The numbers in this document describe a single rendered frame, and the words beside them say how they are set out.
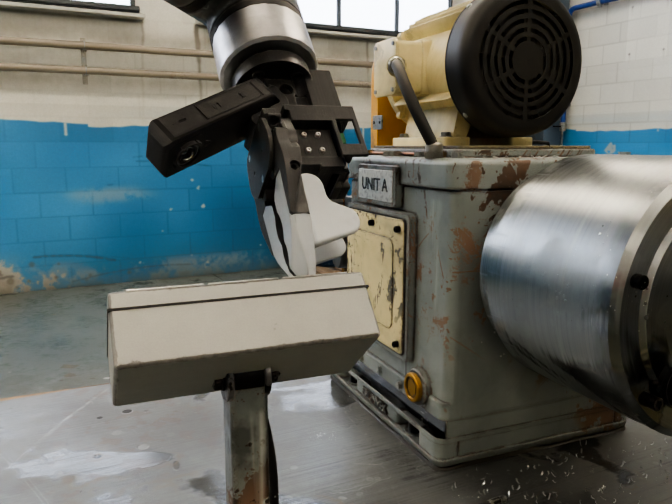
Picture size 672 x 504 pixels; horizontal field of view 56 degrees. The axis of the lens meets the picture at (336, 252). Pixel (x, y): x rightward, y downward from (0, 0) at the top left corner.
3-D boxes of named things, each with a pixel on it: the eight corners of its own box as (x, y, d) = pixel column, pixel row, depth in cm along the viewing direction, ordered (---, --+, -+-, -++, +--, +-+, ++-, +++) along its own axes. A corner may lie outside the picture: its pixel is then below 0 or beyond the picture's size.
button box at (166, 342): (350, 373, 48) (333, 310, 50) (383, 334, 42) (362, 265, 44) (111, 408, 41) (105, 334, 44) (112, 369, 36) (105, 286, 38)
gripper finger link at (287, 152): (315, 201, 45) (289, 109, 49) (295, 202, 45) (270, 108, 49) (299, 236, 49) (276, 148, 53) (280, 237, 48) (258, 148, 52)
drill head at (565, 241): (561, 327, 91) (572, 152, 87) (845, 432, 58) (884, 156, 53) (408, 348, 81) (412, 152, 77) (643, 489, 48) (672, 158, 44)
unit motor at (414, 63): (445, 274, 113) (453, 29, 106) (580, 320, 83) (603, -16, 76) (312, 286, 104) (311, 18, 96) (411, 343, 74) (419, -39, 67)
